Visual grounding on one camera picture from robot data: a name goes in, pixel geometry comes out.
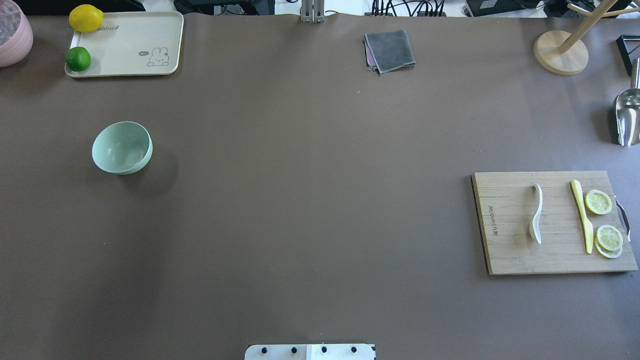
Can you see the yellow lemon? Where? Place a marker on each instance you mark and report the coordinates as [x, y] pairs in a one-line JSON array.
[[85, 18]]

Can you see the lemon slice lower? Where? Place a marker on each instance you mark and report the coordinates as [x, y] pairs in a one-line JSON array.
[[609, 241]]

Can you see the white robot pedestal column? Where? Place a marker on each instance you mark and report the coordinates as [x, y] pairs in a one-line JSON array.
[[319, 351]]

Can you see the green lime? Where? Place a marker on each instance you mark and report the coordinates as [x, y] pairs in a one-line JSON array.
[[78, 59]]

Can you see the lemon slice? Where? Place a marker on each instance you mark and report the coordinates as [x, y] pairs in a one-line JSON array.
[[609, 241], [598, 202]]

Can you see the mint green bowl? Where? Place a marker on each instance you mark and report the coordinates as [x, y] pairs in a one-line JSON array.
[[122, 148]]

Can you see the cream rabbit tray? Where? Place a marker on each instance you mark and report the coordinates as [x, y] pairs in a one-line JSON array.
[[132, 44]]

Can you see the lemon slice upper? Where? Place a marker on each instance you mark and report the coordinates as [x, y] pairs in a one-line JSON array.
[[598, 202]]

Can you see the grey folded cloth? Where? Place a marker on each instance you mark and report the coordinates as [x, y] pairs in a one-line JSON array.
[[388, 51]]

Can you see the wooden mug tree stand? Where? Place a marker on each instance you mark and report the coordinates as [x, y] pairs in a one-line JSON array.
[[563, 53]]

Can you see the yellow plastic knife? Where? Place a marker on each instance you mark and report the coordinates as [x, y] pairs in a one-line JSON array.
[[587, 226]]

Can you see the wooden cutting board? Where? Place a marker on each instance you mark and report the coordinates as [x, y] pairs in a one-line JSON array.
[[505, 206]]

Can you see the aluminium frame post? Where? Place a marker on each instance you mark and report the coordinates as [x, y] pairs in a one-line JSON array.
[[312, 11]]

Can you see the metal scoop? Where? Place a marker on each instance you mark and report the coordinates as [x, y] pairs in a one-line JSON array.
[[627, 110]]

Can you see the white ceramic spoon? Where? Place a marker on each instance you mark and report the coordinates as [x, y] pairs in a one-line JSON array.
[[534, 225]]

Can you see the pink bowl with ice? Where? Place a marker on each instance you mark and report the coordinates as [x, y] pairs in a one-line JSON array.
[[16, 36]]

